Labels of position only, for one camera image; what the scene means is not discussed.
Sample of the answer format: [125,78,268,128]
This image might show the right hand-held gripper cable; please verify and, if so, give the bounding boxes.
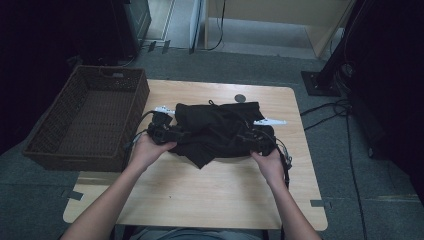
[266,131,294,189]

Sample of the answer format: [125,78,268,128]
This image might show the black hanging cable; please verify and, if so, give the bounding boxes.
[203,0,227,52]

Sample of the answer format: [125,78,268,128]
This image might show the person's left hand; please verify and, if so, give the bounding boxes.
[128,133,178,172]

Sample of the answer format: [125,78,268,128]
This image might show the person's right hand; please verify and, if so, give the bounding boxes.
[250,149,288,188]

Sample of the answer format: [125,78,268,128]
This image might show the black metal stand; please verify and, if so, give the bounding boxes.
[300,0,368,98]

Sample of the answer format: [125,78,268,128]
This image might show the light wooden furniture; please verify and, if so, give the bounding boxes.
[204,0,356,59]

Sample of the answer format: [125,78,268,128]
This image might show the left hand-held gripper cable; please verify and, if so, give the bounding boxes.
[120,109,159,172]

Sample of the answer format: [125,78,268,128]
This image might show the person's blue-grey shirt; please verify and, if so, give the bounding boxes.
[129,226,264,240]

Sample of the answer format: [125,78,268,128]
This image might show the white board panel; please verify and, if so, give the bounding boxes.
[189,0,206,54]

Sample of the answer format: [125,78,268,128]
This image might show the black cabinet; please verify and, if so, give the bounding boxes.
[111,0,153,61]

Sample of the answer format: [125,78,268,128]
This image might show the thin black floor cable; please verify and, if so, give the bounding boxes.
[116,54,138,68]

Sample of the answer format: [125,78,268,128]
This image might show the hand-held gripper cable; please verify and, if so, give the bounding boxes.
[266,131,294,189]
[120,109,159,172]

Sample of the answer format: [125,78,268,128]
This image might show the black pants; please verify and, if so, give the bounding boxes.
[168,99,278,170]

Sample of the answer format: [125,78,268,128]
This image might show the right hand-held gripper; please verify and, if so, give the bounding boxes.
[241,118,287,157]

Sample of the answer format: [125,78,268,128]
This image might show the brown wicker basket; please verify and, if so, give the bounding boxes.
[22,64,151,173]

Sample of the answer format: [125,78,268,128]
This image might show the long black floor cable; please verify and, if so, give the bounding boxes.
[344,109,368,240]

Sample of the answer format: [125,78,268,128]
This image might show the dark curtain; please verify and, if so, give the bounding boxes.
[0,0,116,156]
[343,0,424,204]

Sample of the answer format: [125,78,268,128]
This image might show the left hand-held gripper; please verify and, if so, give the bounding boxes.
[146,105,178,145]

